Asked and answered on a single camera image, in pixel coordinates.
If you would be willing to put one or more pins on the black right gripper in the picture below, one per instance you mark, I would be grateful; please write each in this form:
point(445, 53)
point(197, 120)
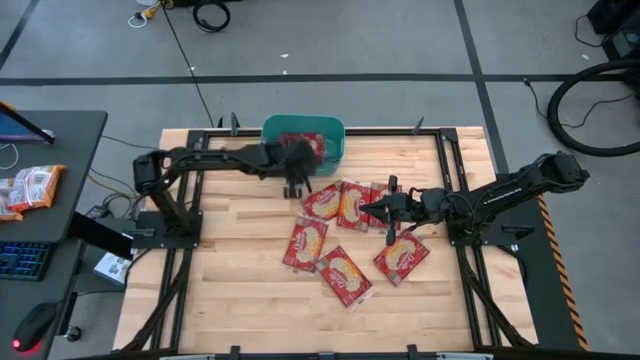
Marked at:
point(407, 207)

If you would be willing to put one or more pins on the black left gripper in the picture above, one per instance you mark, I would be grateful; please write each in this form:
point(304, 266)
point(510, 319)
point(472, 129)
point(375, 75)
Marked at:
point(300, 160)

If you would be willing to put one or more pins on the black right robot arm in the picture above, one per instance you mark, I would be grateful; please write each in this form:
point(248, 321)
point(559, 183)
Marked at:
point(500, 192)

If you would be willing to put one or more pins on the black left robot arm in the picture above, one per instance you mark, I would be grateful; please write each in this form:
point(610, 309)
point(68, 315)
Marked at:
point(215, 160)

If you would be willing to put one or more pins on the teal plastic basket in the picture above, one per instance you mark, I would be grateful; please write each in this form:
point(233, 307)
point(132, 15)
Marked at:
point(335, 135)

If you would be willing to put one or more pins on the black platform with hazard stripes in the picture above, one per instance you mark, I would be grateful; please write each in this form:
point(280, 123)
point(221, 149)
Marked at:
point(542, 300)

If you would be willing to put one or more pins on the black power adapter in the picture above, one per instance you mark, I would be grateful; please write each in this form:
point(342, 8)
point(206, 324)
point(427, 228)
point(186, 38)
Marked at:
point(97, 212)

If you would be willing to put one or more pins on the white cardboard box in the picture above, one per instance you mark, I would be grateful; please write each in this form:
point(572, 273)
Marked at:
point(112, 269)

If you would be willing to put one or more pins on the black desk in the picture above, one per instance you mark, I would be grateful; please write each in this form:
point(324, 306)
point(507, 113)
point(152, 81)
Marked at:
point(65, 150)

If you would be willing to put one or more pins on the orange snack bag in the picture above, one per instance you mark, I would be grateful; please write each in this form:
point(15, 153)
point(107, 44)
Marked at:
point(35, 187)
point(7, 202)

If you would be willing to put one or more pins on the black round knob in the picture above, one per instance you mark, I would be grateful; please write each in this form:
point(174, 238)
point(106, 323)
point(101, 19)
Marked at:
point(73, 333)

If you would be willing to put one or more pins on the black computer monitor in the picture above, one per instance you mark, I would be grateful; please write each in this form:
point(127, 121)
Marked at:
point(20, 127)

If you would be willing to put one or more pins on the black keyboard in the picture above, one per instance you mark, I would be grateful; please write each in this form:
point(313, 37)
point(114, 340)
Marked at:
point(22, 260)

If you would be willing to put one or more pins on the black equipment case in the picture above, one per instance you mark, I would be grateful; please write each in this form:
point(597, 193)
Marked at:
point(617, 20)

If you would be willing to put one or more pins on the black computer mouse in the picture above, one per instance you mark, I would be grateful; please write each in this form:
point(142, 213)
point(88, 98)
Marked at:
point(35, 325)

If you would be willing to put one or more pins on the black frame clamp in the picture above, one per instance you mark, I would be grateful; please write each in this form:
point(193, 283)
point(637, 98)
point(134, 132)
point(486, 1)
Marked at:
point(234, 352)
point(234, 124)
point(411, 351)
point(418, 126)

